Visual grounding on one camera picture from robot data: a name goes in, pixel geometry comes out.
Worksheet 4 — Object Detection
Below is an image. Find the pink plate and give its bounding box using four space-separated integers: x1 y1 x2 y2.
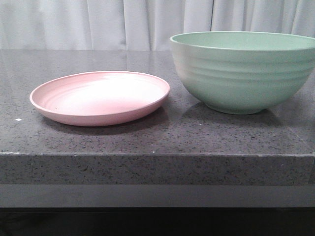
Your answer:
30 71 170 126

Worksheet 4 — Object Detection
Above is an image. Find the green ribbed bowl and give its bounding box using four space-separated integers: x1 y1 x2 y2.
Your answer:
170 31 315 115

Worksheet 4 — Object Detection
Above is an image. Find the white curtain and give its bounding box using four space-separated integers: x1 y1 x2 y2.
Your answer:
0 0 315 51

